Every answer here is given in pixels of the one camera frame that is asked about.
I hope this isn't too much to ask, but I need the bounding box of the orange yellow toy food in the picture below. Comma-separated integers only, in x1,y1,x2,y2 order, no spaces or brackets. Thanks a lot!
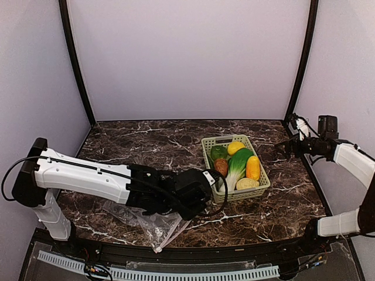
246,156,261,181

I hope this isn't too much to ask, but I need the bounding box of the clear zip top bag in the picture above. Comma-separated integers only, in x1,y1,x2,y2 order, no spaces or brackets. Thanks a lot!
103,200,190,253

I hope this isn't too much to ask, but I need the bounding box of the green white bok choy toy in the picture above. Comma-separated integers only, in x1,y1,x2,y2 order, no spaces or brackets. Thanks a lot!
226,148,254,191

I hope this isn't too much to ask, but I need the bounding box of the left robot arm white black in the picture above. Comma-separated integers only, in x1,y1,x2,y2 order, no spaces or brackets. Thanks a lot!
6,138,216,255

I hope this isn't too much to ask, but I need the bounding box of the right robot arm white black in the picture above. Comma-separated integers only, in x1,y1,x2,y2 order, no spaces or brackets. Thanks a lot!
275,136,374,254

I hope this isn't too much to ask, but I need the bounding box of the brown mushroom toy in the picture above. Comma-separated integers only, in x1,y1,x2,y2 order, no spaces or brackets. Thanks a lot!
214,158,229,177

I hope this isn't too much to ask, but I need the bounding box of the green pepper toy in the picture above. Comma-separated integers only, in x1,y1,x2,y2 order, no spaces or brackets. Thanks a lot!
210,145,228,161

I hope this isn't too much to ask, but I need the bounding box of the yellow lemon toy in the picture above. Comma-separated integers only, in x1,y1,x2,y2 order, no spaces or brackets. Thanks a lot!
227,141,246,156

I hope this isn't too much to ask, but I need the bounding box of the pale green plastic basket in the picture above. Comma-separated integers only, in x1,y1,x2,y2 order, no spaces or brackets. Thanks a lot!
201,135,271,201

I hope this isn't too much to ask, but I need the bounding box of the pale yellow walnut toy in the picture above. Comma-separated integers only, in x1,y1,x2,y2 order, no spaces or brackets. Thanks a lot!
236,177,260,190

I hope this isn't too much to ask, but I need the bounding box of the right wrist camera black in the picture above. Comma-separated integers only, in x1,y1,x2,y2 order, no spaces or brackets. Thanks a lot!
318,115,339,139

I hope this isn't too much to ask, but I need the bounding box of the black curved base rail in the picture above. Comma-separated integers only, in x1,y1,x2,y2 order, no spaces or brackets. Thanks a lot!
32,228,347,274

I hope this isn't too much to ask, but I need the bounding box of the white slotted cable duct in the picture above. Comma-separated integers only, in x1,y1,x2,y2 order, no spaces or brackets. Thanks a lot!
37,250,280,281

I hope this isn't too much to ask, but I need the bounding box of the right black frame post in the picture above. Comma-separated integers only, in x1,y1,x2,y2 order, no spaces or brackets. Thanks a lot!
284,0,319,123

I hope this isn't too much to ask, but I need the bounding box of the black frame post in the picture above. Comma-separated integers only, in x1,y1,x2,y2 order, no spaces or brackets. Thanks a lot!
58,0,96,127
284,0,319,123

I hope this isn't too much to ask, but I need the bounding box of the left black frame post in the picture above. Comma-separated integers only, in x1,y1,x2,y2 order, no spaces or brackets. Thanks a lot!
58,0,96,127

